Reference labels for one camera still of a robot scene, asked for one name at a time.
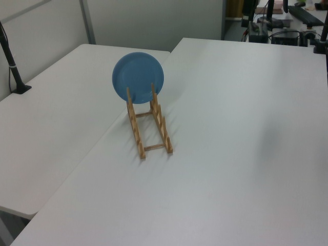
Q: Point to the blue round plate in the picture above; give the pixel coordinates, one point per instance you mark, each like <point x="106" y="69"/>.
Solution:
<point x="135" y="74"/>

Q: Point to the wooden plate rack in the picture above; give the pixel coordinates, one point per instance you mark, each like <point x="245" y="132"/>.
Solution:
<point x="139" y="143"/>

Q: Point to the small black electronic device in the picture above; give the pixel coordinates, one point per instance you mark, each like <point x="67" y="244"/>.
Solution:
<point x="258" y="33"/>

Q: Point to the black hanging device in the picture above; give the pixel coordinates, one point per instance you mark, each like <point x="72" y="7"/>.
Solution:
<point x="248" y="10"/>

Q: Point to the black box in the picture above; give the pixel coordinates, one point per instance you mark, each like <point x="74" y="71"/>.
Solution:
<point x="285" y="38"/>

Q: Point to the black monitor stand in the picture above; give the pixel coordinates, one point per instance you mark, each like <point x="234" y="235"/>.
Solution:
<point x="269" y="12"/>

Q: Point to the pink box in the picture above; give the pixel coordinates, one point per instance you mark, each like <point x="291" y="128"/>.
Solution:
<point x="278" y="3"/>

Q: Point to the black keyboard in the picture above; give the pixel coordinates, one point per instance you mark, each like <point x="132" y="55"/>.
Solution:
<point x="306" y="15"/>

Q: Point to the dark partition edge post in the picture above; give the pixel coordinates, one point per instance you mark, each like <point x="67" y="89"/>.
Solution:
<point x="223" y="20"/>

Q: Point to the grey metal partition post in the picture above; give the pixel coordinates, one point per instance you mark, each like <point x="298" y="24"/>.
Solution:
<point x="87" y="23"/>

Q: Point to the black camera pole with clamp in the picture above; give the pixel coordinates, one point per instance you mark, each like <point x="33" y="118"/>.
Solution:
<point x="14" y="73"/>

